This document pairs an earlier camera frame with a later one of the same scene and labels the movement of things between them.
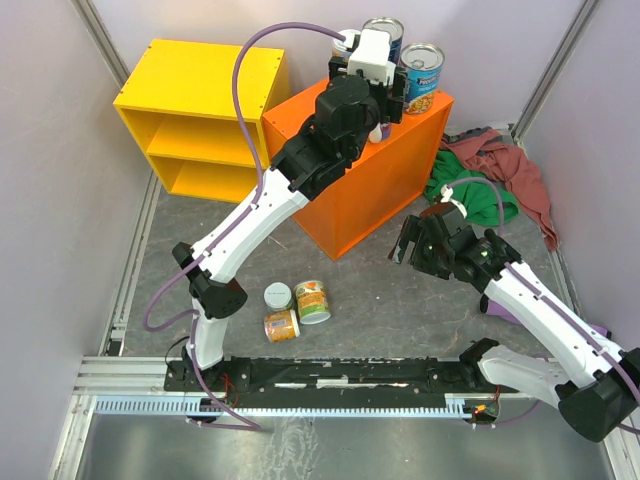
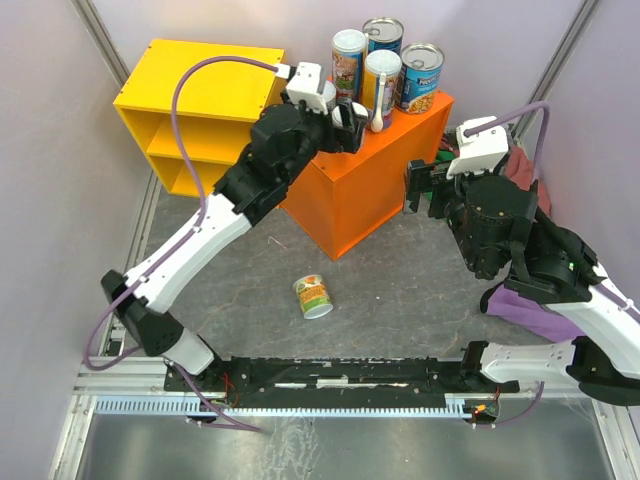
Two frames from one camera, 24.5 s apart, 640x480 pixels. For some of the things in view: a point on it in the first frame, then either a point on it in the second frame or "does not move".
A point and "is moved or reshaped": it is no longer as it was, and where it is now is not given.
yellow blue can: [386, 131] is moved or reshaped
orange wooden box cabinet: [390, 176] does not move
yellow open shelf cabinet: [179, 106] does not move
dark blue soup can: [395, 31] does not move
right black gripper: [413, 230] to [424, 178]
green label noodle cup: [312, 302] is moved or reshaped
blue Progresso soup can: [423, 63] does not move
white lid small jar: [278, 297] is moved or reshaped
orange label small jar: [282, 326] is moved or reshaped
